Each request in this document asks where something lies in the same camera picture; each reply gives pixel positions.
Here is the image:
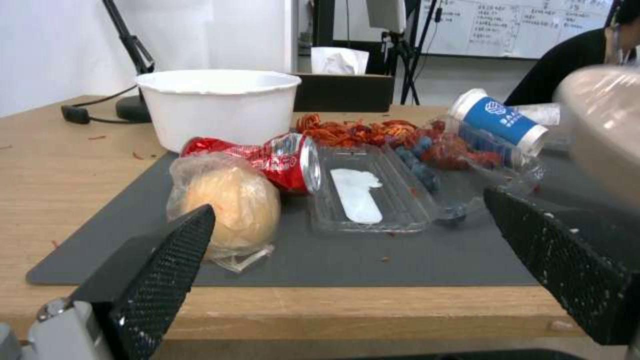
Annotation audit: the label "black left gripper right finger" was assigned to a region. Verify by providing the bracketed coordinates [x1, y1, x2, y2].
[482, 186, 637, 346]

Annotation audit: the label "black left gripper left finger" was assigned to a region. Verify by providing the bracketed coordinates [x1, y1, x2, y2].
[27, 204, 216, 360]

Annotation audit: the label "clear plastic takeout box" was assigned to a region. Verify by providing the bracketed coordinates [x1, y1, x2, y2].
[305, 119, 547, 236]

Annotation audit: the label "brown cardboard box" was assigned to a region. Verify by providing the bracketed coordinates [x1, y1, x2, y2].
[289, 72, 394, 113]

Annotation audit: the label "white tissue box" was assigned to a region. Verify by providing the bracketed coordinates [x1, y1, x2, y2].
[310, 47, 371, 75]

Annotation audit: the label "bread bun in plastic wrap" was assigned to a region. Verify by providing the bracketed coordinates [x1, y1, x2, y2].
[167, 152, 283, 274]

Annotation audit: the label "blue and white paper cup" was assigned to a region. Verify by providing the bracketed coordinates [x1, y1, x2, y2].
[448, 88, 550, 155]

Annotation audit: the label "crushed red soda can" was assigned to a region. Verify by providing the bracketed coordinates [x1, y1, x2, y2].
[179, 133, 325, 197]

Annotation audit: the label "black power adapter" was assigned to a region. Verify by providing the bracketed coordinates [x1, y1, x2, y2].
[60, 104, 92, 125]

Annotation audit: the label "white paper bowl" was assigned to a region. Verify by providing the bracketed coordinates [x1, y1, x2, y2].
[135, 69, 303, 154]

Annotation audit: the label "person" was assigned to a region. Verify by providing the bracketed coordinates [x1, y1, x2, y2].
[503, 0, 640, 107]

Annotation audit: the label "dark grey table mat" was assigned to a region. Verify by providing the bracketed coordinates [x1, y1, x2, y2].
[25, 148, 640, 288]

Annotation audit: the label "black desk lamp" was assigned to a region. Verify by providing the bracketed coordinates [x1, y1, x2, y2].
[101, 0, 157, 124]

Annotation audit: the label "whiteboard with writing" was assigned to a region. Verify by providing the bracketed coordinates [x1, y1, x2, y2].
[344, 0, 626, 60]

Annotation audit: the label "orange red shredded scraps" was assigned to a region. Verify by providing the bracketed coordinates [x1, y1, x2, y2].
[295, 112, 504, 172]

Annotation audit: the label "black tripod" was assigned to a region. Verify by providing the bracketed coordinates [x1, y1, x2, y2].
[381, 0, 444, 106]

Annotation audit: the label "white panel on tripod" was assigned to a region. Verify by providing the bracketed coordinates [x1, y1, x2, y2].
[365, 0, 407, 34]

